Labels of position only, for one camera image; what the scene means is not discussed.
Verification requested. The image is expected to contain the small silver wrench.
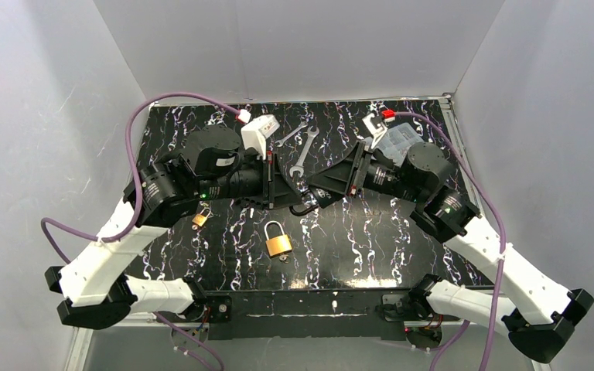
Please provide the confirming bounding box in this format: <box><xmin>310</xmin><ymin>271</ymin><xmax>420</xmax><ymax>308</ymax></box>
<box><xmin>274</xmin><ymin>122</ymin><xmax>308</xmax><ymax>148</ymax></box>

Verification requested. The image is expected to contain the large silver wrench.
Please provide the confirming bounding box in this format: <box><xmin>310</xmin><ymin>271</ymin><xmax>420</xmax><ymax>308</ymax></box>
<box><xmin>288</xmin><ymin>126</ymin><xmax>319</xmax><ymax>177</ymax></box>

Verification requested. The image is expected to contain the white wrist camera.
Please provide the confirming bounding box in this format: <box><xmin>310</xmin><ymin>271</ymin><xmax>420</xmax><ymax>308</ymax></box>
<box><xmin>236</xmin><ymin>109</ymin><xmax>280</xmax><ymax>159</ymax></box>
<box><xmin>362</xmin><ymin>110</ymin><xmax>396</xmax><ymax>151</ymax></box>

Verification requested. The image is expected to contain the large brass padlock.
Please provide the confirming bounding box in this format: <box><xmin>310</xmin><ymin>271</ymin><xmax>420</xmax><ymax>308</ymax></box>
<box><xmin>264</xmin><ymin>220</ymin><xmax>292</xmax><ymax>258</ymax></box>

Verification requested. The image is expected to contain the clear plastic screw box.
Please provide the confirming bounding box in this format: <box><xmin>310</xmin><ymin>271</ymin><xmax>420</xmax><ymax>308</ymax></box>
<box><xmin>377</xmin><ymin>122</ymin><xmax>423</xmax><ymax>165</ymax></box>

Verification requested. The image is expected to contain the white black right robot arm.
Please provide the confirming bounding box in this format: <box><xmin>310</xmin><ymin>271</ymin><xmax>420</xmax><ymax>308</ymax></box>
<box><xmin>306</xmin><ymin>142</ymin><xmax>594</xmax><ymax>363</ymax></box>

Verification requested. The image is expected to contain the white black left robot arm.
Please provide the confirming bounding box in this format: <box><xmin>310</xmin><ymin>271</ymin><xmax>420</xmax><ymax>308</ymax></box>
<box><xmin>45</xmin><ymin>125</ymin><xmax>302</xmax><ymax>329</ymax></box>

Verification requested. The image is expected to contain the small brass padlock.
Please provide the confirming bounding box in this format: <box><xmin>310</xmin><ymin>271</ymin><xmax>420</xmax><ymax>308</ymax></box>
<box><xmin>192</xmin><ymin>207</ymin><xmax>212</xmax><ymax>230</ymax></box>

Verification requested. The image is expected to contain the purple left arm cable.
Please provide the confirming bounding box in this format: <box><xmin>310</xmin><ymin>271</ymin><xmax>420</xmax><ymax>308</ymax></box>
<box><xmin>40</xmin><ymin>92</ymin><xmax>225</xmax><ymax>371</ymax></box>

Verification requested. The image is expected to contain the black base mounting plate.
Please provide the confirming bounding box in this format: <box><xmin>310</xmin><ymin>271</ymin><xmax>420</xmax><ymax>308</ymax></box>
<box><xmin>155</xmin><ymin>289</ymin><xmax>446</xmax><ymax>342</ymax></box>

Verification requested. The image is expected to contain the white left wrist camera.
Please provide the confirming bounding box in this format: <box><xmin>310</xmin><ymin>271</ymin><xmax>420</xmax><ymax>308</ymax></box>
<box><xmin>236</xmin><ymin>109</ymin><xmax>280</xmax><ymax>159</ymax></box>

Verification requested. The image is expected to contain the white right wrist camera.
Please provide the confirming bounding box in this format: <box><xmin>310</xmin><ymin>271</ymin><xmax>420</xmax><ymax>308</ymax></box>
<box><xmin>362</xmin><ymin>110</ymin><xmax>396</xmax><ymax>151</ymax></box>

